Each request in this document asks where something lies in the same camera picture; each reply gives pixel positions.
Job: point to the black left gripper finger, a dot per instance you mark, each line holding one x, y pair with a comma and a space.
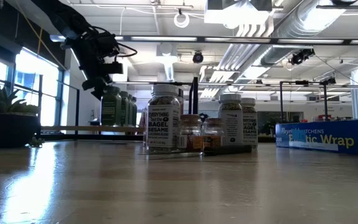
102, 91
92, 85

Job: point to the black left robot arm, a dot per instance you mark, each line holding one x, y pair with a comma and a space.
64, 18

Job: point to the long linear ceiling light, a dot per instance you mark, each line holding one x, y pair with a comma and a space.
166, 39

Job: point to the succulent plant in black pot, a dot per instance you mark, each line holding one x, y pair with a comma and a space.
5, 124

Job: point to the small glass spice jar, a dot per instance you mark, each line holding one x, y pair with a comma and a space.
190, 133
213, 133

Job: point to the black ceiling spotlight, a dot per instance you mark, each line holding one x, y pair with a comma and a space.
301, 56
197, 57

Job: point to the white ceiling vent box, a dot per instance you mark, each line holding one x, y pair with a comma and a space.
238, 12

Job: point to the blue plastic wrap box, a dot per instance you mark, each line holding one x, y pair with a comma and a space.
322, 137

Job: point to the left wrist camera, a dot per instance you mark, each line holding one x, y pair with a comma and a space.
114, 68

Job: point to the white hanging air duct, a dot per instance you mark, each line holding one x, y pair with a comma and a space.
166, 59

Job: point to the black background rig frame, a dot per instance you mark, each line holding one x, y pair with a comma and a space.
325, 99

